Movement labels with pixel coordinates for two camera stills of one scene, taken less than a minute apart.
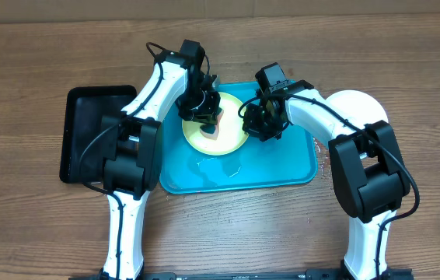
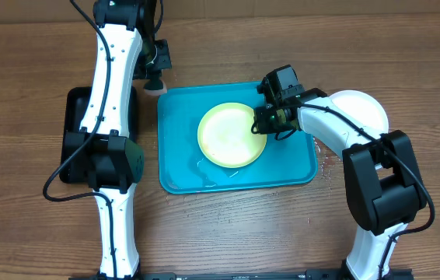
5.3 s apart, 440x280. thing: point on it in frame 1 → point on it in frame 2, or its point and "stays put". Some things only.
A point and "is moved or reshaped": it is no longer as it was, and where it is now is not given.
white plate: [357, 106] stays put
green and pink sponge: [211, 131] is moved or reshaped
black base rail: [396, 274] stays put
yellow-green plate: [231, 135] is moved or reshaped
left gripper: [208, 117] → [154, 74]
